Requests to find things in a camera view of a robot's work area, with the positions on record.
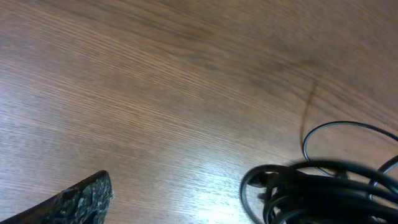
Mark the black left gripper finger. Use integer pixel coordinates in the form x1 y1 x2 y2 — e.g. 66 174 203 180
1 170 114 224

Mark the black cable bundle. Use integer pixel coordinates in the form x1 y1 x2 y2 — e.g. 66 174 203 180
238 158 398 224

